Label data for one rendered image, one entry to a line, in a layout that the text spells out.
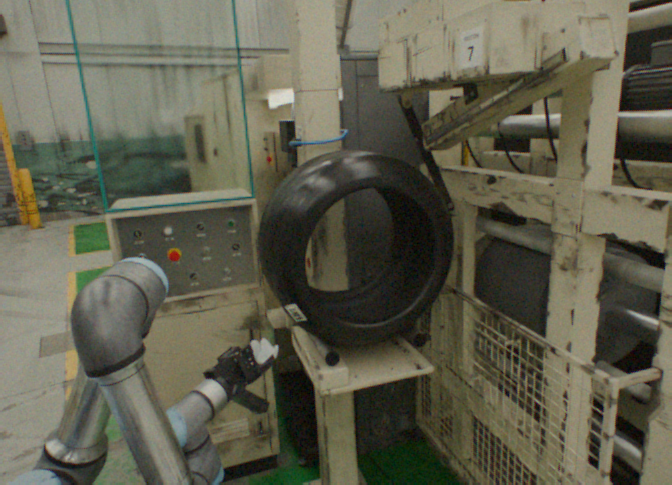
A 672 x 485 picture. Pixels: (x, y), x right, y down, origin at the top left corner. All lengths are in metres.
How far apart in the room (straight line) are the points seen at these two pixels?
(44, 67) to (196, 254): 8.41
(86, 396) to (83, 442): 0.11
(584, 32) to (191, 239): 1.48
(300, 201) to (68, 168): 8.96
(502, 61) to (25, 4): 9.62
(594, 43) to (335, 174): 0.64
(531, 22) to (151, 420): 1.09
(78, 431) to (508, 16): 1.21
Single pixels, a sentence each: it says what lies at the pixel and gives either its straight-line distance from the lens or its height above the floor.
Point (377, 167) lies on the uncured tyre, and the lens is 1.30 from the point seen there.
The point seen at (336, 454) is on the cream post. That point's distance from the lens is 2.06.
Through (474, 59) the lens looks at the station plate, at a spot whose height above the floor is 1.67.
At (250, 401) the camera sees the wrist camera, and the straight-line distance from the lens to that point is 1.16.
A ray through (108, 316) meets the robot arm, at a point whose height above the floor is 1.28.
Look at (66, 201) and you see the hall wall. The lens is 10.14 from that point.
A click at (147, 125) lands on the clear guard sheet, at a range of 1.91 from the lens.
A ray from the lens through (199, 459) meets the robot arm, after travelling 1.09.
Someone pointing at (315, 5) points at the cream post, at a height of 1.90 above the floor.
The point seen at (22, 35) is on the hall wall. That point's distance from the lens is 10.19.
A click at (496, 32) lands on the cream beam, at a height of 1.72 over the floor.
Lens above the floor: 1.57
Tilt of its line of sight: 15 degrees down
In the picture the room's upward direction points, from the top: 3 degrees counter-clockwise
